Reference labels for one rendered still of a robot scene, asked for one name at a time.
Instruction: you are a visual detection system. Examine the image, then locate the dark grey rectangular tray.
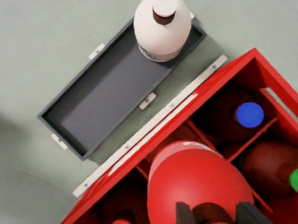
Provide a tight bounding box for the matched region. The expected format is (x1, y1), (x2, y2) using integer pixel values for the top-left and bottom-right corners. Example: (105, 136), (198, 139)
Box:
(37, 15), (208, 160)

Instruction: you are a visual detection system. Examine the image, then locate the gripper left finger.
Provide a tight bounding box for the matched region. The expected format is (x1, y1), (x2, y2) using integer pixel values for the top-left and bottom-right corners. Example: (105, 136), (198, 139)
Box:
(175, 202), (197, 224)

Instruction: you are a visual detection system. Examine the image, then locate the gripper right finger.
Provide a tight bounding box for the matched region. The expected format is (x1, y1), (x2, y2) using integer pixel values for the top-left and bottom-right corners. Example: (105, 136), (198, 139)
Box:
(235, 201), (273, 224)

